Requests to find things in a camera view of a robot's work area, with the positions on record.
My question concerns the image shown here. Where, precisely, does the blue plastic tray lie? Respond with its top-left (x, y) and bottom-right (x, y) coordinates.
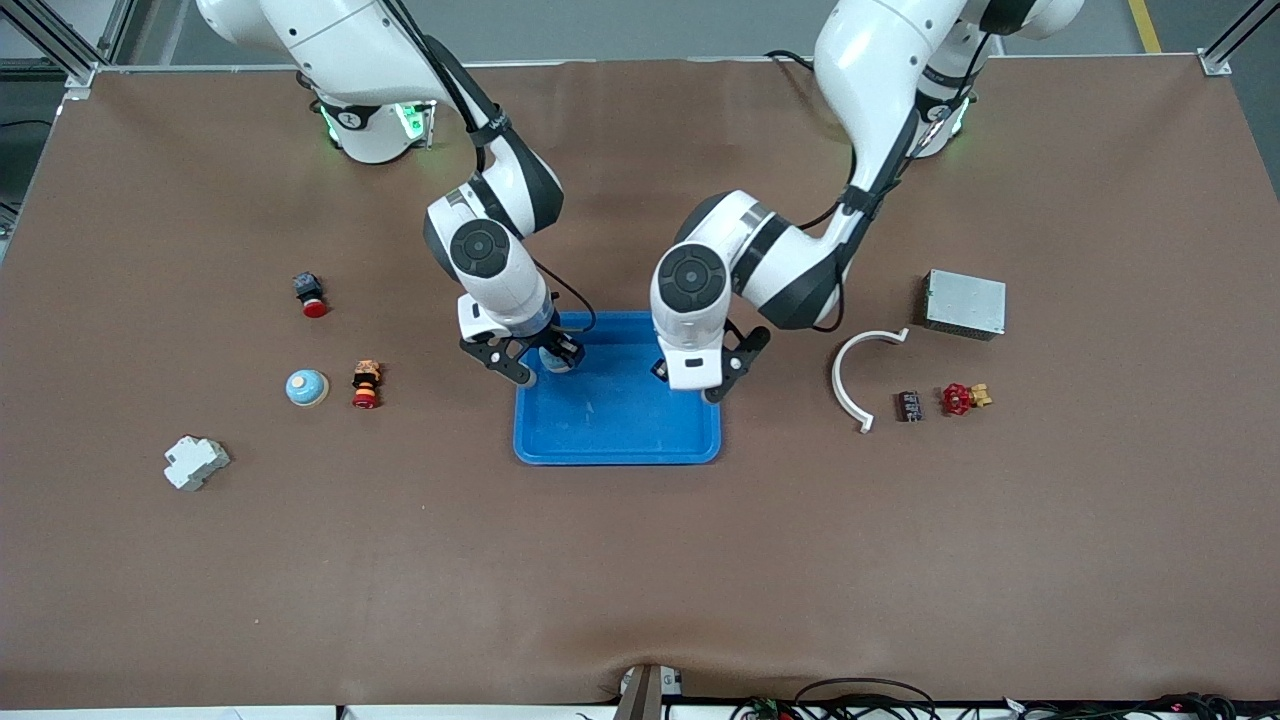
top-left (513, 311), bottom-right (722, 467)

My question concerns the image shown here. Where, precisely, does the white curved pipe clamp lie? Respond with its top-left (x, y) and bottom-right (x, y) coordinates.
top-left (831, 327), bottom-right (911, 434)

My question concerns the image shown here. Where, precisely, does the brown table mat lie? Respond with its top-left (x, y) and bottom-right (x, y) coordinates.
top-left (0, 55), bottom-right (1280, 711)

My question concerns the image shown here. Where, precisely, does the silver metal box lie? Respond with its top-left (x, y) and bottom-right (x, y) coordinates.
top-left (922, 268), bottom-right (1008, 342)

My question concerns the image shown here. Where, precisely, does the white circuit breaker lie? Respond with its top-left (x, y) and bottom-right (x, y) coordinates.
top-left (163, 435), bottom-right (232, 492)

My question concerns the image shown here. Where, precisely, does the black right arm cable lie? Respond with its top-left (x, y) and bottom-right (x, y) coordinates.
top-left (385, 0), bottom-right (598, 336)

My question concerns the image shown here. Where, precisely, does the grey mount bracket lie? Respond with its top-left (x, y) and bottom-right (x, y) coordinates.
top-left (615, 663), bottom-right (686, 720)

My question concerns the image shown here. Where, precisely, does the black cable bundle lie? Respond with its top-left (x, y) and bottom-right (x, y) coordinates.
top-left (1000, 690), bottom-right (1280, 720)
top-left (730, 678), bottom-right (941, 720)

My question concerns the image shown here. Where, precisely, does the aluminium frame post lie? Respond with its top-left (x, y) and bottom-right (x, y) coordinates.
top-left (0, 0), bottom-right (131, 96)
top-left (1198, 0), bottom-right (1280, 77)

